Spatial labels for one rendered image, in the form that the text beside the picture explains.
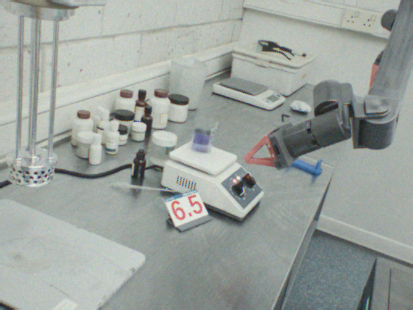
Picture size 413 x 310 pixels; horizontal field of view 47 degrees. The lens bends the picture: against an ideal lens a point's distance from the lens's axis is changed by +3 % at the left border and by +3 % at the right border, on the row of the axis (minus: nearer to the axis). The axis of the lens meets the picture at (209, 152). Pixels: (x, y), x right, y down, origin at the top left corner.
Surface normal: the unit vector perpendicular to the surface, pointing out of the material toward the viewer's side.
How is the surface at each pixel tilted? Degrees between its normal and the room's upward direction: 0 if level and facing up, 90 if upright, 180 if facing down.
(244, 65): 93
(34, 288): 1
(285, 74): 93
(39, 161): 0
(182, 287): 0
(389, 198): 90
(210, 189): 90
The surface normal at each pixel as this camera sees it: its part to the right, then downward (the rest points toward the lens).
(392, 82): -0.07, -0.75
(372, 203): -0.37, 0.29
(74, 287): 0.18, -0.91
